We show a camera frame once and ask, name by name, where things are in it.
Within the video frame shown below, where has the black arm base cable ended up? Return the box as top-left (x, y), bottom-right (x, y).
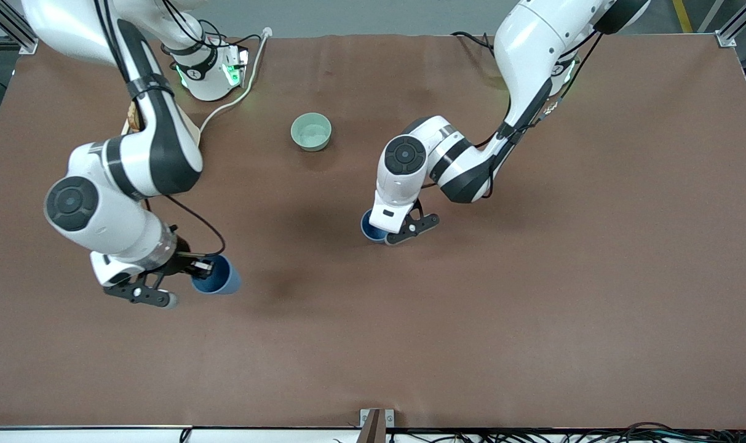
top-left (451, 31), bottom-right (498, 55)

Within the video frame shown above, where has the mint green bowl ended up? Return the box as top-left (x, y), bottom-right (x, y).
top-left (290, 113), bottom-right (333, 152)

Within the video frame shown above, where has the aluminium frame post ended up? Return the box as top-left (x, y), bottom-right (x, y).
top-left (715, 0), bottom-right (746, 49)
top-left (0, 0), bottom-right (39, 55)

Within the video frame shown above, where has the blue plastic cup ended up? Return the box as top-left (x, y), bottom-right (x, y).
top-left (191, 255), bottom-right (242, 295)
top-left (360, 209), bottom-right (391, 244)

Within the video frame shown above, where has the cream white toaster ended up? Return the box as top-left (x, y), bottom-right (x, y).
top-left (122, 111), bottom-right (201, 148)

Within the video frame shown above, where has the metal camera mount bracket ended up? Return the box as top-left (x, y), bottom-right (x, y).
top-left (360, 409), bottom-right (395, 443)

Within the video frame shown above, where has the brown table cover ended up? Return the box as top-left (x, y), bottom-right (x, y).
top-left (0, 32), bottom-right (746, 429)

